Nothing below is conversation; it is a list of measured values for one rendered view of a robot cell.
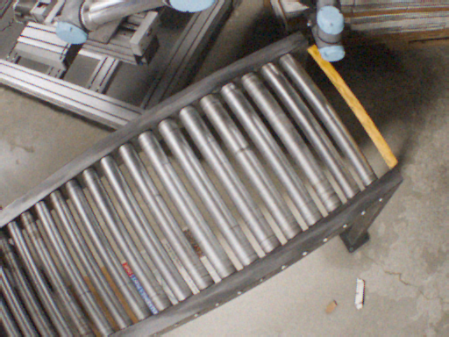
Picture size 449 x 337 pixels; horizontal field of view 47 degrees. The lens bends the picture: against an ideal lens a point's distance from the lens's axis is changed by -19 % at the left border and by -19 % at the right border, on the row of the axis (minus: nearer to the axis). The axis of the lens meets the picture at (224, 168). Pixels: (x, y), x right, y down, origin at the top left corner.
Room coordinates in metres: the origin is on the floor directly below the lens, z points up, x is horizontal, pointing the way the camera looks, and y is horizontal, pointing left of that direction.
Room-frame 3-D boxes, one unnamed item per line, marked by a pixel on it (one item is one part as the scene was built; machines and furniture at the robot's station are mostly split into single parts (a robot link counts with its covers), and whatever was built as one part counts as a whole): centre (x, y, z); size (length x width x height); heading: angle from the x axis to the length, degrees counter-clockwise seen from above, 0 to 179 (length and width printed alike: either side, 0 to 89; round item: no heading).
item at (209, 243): (0.44, 0.12, 0.77); 0.47 x 0.05 x 0.05; 20
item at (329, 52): (0.78, -0.37, 0.88); 0.11 x 0.08 x 0.09; 0
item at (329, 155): (0.57, -0.25, 0.77); 0.47 x 0.05 x 0.05; 20
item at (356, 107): (0.60, -0.39, 0.81); 0.43 x 0.03 x 0.02; 20
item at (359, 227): (0.37, -0.45, 0.34); 0.06 x 0.06 x 0.68; 20
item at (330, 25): (0.80, -0.37, 0.98); 0.11 x 0.08 x 0.11; 163
